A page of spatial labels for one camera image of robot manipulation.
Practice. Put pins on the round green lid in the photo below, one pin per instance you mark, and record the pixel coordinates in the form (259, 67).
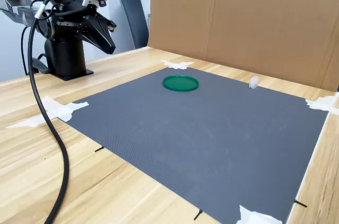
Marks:
(180, 83)

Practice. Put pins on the small white plastic terminal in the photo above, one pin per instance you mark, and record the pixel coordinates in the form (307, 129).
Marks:
(253, 83)

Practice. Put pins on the dark grey chair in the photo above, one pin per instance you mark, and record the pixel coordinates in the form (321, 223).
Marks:
(133, 20)

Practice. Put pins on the brown cardboard partition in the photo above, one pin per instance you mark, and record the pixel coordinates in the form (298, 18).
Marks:
(251, 17)

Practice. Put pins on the dark grey mat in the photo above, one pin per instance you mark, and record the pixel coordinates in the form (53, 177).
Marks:
(185, 134)

